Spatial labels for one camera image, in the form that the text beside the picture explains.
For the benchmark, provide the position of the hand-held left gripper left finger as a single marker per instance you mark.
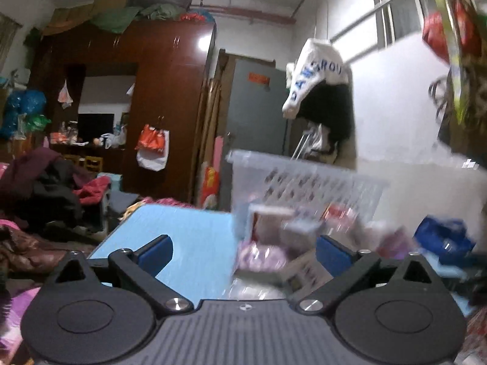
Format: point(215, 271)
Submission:
point(156, 253)

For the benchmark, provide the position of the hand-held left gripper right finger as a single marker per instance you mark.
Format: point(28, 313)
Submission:
point(331, 254)

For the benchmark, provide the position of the white box with black label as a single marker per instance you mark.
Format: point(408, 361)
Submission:
point(306, 270)

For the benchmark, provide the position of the grey small box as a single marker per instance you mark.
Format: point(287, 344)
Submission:
point(302, 232)

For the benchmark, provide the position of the red snack packet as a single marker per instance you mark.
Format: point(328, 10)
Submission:
point(338, 213)

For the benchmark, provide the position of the pink red box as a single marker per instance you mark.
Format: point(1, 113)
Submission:
point(266, 222)

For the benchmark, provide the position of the pink plastic-wrapped packet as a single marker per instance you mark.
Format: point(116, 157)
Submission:
point(258, 256)

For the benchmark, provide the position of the white plastic basket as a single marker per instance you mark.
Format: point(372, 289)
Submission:
point(304, 175)

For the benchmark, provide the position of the pink soft packet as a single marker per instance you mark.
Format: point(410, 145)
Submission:
point(392, 237)

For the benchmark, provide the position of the red yellow bag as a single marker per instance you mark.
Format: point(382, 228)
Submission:
point(210, 186)

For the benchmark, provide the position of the clear plastic film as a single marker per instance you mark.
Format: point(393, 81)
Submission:
point(251, 289)

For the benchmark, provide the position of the red garment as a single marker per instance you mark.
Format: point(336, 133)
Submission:
point(93, 192)

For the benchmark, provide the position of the orange white plastic bag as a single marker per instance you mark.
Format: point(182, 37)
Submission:
point(152, 144)

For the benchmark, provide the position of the metal crutches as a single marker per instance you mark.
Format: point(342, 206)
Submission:
point(306, 142)

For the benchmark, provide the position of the brown leather jacket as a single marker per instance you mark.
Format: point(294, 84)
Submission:
point(34, 247)

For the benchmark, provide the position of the wooden planks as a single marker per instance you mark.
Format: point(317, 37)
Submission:
point(209, 129)

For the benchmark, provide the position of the black television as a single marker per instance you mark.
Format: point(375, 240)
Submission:
point(95, 126)

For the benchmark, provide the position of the black hanging garment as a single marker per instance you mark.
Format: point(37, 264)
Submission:
point(331, 110)

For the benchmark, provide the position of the maroon garment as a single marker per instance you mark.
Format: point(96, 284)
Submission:
point(34, 167)

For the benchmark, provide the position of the pink floral quilt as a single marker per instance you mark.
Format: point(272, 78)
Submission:
point(15, 311)

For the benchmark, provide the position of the grey door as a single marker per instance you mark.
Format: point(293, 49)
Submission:
point(255, 121)

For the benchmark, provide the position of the brown wooden wardrobe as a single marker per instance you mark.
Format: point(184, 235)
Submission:
point(167, 83)

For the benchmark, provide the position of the small white hanging bag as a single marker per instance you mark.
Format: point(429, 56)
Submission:
point(65, 95)

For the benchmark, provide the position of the white lettered sweatshirt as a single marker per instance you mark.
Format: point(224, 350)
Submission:
point(319, 64)

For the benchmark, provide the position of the red door sticker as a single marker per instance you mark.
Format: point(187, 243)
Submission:
point(258, 78)

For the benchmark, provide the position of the blue plastic bags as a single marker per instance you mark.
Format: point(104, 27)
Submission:
point(23, 110)

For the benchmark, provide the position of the green cloth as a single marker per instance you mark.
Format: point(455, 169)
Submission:
point(121, 17)

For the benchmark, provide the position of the red hanging plastic bag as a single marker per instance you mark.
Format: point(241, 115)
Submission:
point(437, 34)

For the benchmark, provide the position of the red pipe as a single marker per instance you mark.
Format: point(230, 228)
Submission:
point(247, 12)

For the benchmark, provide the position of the cardboard box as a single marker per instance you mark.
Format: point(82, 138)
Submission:
point(112, 0)

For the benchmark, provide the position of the window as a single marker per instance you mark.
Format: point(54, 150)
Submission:
point(403, 7)

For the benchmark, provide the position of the beige curtain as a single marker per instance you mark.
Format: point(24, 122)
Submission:
point(7, 42)

